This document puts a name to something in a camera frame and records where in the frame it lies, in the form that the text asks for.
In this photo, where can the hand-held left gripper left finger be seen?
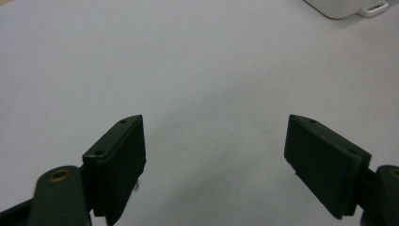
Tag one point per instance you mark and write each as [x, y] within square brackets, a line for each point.
[119, 166]

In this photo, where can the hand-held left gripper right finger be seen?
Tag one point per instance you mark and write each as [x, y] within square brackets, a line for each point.
[326, 163]

